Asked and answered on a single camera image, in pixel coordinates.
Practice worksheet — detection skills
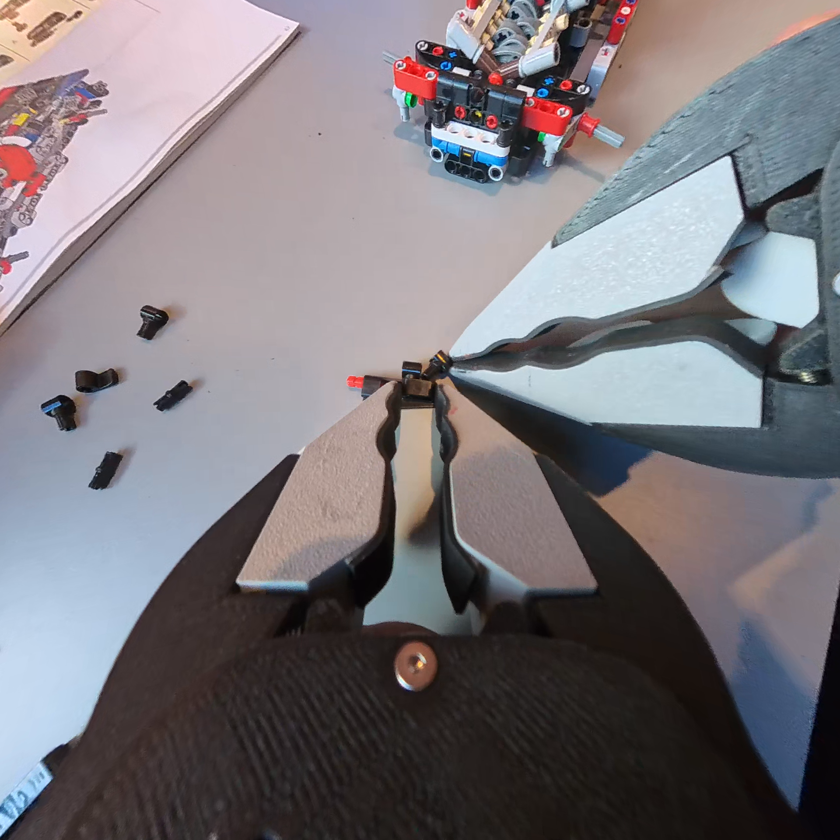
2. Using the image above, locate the black hinged brick piece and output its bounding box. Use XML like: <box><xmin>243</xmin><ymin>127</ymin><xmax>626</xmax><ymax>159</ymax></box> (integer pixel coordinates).
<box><xmin>361</xmin><ymin>360</ymin><xmax>439</xmax><ymax>411</ymax></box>

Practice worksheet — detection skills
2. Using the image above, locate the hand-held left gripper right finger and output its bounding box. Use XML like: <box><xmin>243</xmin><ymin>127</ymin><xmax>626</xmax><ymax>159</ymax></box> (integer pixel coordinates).
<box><xmin>436</xmin><ymin>385</ymin><xmax>599</xmax><ymax>614</ymax></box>

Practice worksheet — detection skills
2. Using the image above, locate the cluster of black connector pieces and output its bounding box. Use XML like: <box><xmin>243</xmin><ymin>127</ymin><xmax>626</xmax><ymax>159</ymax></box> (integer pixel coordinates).
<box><xmin>41</xmin><ymin>305</ymin><xmax>194</xmax><ymax>492</ymax></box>

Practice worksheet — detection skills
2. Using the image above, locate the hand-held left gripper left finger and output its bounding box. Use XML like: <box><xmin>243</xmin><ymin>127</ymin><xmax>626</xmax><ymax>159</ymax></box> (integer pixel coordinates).
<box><xmin>235</xmin><ymin>382</ymin><xmax>404</xmax><ymax>610</ymax></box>

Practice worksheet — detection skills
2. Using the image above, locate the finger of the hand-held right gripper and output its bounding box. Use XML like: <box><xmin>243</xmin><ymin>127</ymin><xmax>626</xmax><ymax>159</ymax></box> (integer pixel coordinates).
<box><xmin>451</xmin><ymin>154</ymin><xmax>750</xmax><ymax>362</ymax></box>
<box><xmin>451</xmin><ymin>333</ymin><xmax>767</xmax><ymax>429</ymax></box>

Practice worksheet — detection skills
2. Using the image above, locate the toy brick car model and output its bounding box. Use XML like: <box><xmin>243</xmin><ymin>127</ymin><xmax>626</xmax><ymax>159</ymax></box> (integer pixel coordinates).
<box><xmin>384</xmin><ymin>0</ymin><xmax>641</xmax><ymax>183</ymax></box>

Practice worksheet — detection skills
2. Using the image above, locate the grey desk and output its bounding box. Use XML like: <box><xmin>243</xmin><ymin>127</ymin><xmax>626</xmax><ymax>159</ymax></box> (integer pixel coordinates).
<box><xmin>0</xmin><ymin>0</ymin><xmax>840</xmax><ymax>840</ymax></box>

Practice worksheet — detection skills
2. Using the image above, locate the open instruction book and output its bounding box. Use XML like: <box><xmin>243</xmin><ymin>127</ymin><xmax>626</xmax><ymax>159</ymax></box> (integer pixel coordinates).
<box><xmin>0</xmin><ymin>0</ymin><xmax>301</xmax><ymax>336</ymax></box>

